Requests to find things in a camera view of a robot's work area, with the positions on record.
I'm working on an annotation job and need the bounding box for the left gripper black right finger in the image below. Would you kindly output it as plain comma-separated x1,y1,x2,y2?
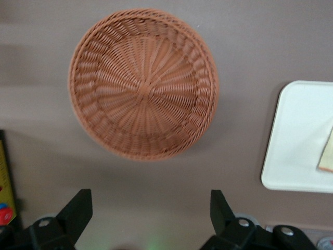
204,189,258,250

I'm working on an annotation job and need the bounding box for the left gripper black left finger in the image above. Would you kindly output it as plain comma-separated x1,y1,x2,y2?
28,189,94,250

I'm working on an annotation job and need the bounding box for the triangular sandwich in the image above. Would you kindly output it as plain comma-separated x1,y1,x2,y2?
316,127,333,173

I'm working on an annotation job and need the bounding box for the beige plastic tray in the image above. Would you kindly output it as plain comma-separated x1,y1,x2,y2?
261,80,333,194

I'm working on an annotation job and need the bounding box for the round brown wicker basket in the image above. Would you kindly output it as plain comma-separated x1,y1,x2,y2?
68,8,221,163

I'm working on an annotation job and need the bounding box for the black hot food display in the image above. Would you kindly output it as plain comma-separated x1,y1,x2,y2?
0,129,19,228

